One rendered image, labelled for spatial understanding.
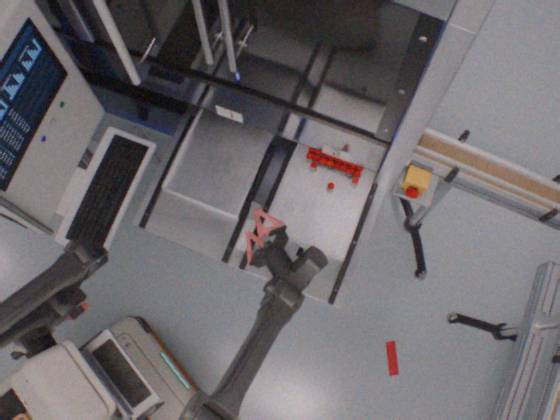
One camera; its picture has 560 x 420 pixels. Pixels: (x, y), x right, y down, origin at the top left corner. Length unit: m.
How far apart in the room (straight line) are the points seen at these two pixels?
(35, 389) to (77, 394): 0.10
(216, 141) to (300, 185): 0.31
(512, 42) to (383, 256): 1.45
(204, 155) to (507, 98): 1.82
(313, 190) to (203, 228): 0.36
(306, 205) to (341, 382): 1.07
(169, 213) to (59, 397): 0.76
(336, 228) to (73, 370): 0.90
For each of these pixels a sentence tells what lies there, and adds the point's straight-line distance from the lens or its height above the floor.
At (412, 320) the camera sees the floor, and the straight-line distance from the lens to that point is 2.68.
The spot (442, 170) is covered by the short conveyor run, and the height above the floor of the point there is 0.93.
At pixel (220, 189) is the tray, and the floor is 0.88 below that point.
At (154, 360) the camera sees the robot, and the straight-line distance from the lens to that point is 2.39.
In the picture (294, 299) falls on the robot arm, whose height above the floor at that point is 1.36.
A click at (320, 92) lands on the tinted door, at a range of 1.43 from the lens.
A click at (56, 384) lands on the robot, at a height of 1.37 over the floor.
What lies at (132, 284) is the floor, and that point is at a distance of 2.73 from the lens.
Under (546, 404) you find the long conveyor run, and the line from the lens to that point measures 1.88.
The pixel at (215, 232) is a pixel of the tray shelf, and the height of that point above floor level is 0.88.
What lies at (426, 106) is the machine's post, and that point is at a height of 1.48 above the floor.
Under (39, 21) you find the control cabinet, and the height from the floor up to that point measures 1.43.
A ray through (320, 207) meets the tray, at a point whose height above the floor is 0.88.
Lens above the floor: 2.61
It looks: 75 degrees down
